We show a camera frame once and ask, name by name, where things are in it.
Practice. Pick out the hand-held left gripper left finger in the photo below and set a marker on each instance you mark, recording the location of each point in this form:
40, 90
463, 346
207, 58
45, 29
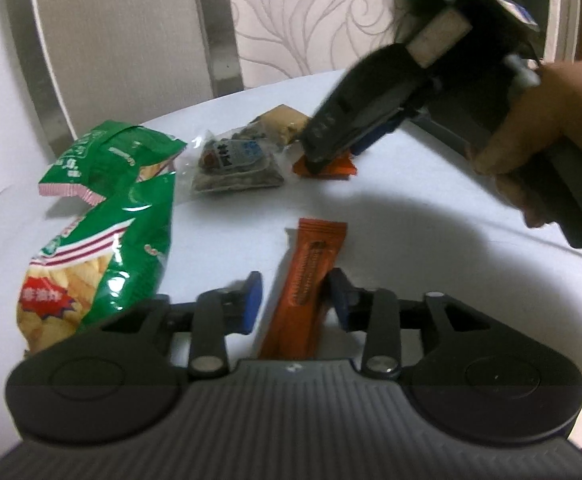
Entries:
252, 305

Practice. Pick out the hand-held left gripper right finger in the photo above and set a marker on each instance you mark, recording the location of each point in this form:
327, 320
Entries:
340, 300

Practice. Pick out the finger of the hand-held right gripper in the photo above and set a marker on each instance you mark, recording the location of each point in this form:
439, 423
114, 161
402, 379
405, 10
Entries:
366, 95
373, 139

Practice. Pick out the long orange stick packet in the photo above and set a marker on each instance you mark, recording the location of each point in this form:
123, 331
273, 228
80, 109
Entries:
301, 285

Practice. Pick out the small orange snack packet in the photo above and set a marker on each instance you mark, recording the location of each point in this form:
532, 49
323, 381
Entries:
338, 167

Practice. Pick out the green chip bag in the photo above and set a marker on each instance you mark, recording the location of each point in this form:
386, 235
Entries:
121, 240
116, 152

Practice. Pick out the person's right hand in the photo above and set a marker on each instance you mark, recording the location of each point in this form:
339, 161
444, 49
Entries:
566, 105

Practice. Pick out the brown cracker packet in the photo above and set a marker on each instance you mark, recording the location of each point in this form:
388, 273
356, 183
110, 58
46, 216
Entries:
283, 120

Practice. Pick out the clear snack packet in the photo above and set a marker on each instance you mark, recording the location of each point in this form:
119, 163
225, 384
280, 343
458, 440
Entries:
236, 170

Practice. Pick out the grey chair metal frame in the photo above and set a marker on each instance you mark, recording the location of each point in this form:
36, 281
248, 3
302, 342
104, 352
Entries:
121, 35

